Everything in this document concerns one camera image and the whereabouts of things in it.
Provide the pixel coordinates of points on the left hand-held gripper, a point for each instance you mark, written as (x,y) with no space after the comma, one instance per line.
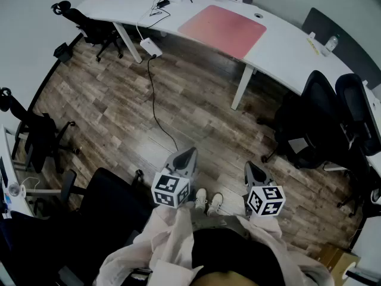
(171,189)

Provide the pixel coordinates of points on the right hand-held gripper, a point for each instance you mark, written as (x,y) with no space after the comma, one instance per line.
(265,201)

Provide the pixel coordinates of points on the pink desk mat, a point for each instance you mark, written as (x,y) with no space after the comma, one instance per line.
(223,28)

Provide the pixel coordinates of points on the person's left forearm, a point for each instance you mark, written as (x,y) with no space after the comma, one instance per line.
(160,234)

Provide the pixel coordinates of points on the person's right forearm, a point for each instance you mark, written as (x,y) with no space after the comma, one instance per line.
(265,228)

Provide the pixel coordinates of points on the person's left white shoe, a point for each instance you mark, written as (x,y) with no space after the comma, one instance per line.
(201,198)

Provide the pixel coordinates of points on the person's white shoe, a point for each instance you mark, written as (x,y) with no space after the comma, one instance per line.
(215,204)
(201,198)

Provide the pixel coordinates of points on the person's right white shoe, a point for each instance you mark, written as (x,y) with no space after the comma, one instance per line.
(215,204)

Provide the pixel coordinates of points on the person's black top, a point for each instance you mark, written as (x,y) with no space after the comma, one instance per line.
(232,249)

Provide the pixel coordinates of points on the black office chair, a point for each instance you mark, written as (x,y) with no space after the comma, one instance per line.
(354,100)
(38,136)
(110,201)
(89,28)
(315,106)

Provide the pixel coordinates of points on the cardboard box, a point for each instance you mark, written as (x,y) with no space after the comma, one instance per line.
(339,261)

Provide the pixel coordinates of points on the white power strip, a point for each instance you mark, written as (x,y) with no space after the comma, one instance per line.
(150,47)

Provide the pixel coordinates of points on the clear plastic cup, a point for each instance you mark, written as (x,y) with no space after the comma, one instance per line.
(14,189)

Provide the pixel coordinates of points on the yellow strip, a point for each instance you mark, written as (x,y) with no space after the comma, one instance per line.
(313,46)

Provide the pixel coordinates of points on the clear water bottle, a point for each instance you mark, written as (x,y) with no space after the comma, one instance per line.
(330,46)

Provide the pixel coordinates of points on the small black bin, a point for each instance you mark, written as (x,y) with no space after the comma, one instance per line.
(63,53)

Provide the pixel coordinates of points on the black power adapter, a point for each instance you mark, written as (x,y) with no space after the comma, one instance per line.
(163,3)

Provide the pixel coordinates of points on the grey desk frame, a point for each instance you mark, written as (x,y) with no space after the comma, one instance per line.
(44,192)

